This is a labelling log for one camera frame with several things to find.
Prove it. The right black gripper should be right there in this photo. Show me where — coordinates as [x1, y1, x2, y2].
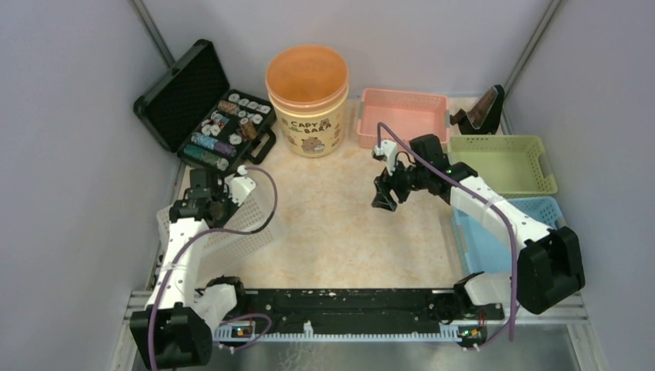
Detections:
[372, 155, 429, 212]

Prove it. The white perforated plastic basket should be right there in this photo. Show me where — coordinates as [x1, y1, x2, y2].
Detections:
[155, 190, 283, 284]

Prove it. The pink plastic basket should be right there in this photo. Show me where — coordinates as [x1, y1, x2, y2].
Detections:
[355, 88, 450, 149]

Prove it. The green plastic basket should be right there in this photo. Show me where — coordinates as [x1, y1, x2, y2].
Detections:
[447, 135, 558, 198]

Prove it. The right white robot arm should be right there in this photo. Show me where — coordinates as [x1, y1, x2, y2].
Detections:
[372, 134, 585, 318]

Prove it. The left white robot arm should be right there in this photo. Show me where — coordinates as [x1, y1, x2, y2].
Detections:
[129, 167, 256, 370]

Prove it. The black case with parts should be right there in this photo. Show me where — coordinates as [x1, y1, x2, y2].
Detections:
[133, 39, 277, 176]

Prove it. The black and brown stand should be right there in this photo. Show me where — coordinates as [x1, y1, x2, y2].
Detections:
[450, 85, 505, 135]

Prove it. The blue plastic basket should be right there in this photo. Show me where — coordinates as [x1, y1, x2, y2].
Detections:
[451, 196, 564, 276]

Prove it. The orange capybara bucket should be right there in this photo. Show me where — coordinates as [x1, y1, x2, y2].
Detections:
[265, 44, 350, 158]

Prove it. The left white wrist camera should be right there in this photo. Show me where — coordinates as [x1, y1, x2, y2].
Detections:
[226, 165, 256, 206]

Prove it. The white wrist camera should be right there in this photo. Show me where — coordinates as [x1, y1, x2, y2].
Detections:
[226, 165, 256, 206]
[372, 140, 399, 175]

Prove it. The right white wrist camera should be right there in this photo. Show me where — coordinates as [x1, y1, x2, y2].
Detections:
[372, 140, 399, 175]

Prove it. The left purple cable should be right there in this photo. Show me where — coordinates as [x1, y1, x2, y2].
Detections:
[147, 165, 279, 371]

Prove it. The purple cable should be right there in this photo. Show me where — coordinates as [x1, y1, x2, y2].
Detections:
[376, 121, 519, 342]
[147, 165, 279, 371]

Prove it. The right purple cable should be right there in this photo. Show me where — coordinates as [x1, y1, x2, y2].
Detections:
[376, 121, 519, 342]

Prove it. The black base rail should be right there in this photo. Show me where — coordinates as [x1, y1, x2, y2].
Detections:
[226, 288, 505, 335]

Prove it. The white slotted cable duct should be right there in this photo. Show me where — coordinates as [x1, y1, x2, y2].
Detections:
[213, 322, 462, 345]

